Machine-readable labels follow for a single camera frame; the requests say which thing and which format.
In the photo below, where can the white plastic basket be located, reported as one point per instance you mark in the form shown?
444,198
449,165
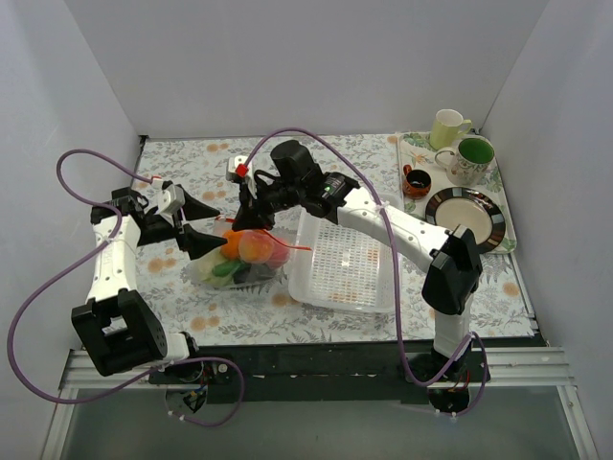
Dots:
340,269

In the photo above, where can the pale yellow mug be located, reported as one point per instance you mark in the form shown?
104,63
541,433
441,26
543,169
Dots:
448,125

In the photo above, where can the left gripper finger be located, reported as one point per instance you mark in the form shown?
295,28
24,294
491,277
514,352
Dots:
197,244
193,209

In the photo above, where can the striped rim plate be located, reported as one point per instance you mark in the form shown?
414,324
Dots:
456,206

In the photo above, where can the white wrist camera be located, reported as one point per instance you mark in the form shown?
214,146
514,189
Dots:
237,171
170,198

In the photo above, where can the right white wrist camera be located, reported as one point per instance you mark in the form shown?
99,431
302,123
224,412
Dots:
237,171

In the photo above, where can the fake orange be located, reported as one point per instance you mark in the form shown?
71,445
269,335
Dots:
230,249

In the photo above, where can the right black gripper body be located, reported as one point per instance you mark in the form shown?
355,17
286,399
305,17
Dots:
250,206

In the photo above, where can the aluminium frame rail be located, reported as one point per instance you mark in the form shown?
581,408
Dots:
351,401

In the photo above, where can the floral table mat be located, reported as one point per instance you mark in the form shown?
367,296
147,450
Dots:
268,314

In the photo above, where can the small brown cup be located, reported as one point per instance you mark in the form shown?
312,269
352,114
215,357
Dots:
416,184

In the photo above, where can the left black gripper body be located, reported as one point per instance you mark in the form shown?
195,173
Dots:
177,223

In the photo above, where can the floral serving tray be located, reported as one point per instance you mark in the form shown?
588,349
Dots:
413,148

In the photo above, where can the fake green vegetable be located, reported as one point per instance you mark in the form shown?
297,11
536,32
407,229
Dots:
227,268

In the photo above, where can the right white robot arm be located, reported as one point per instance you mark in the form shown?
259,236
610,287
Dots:
449,259

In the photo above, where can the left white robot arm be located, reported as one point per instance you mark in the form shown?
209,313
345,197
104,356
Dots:
116,326

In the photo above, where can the clear zip top bag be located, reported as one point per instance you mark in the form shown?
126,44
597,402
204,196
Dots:
249,275

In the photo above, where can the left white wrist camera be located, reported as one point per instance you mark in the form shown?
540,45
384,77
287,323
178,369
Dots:
170,198

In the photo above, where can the green floral mug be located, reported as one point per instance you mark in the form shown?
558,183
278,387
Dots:
467,163

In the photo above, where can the fake peach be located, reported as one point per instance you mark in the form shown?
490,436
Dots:
279,256
255,247

